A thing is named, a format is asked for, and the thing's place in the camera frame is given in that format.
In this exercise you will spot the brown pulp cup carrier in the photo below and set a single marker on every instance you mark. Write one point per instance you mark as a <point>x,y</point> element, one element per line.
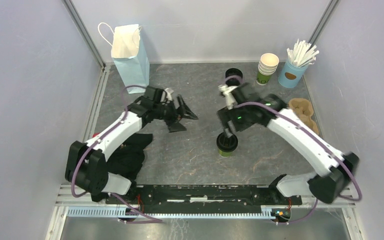
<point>303,108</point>

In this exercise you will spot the stack of black lids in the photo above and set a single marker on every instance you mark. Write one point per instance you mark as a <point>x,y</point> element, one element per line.
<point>233,77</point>

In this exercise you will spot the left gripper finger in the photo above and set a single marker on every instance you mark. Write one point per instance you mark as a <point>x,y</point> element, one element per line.
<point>175,126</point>
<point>183,110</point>

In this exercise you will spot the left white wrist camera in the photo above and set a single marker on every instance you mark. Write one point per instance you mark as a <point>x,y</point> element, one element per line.
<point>168,94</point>

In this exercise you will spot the black cup lid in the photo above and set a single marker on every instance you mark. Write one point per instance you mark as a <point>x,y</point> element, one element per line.
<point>222,141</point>

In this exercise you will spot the stack of paper cups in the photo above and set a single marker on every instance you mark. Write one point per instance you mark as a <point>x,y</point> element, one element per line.
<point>267,66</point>

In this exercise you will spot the white cable tray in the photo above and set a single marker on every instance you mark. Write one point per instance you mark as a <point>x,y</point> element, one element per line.
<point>126,213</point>

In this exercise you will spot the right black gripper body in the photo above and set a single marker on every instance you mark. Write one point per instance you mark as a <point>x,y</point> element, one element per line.
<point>239,116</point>

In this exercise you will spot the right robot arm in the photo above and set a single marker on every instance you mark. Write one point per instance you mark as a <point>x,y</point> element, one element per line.
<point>332,171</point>

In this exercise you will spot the black cloth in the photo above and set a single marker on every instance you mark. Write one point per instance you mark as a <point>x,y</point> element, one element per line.
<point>127,160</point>

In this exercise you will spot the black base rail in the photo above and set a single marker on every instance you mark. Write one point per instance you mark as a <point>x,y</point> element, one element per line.
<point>207,199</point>

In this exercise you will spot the light blue paper bag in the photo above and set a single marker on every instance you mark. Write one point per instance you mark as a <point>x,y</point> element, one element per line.
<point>129,56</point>

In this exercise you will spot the blue straw holder can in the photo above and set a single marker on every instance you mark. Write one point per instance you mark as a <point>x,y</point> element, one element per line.
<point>291,75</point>

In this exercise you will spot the green paper coffee cup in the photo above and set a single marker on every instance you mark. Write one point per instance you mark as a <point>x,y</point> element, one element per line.
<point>226,152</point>

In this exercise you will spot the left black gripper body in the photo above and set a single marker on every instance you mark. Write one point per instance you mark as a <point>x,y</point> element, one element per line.
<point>169,112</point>

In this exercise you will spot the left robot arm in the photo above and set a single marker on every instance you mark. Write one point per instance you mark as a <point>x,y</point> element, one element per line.
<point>87,161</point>

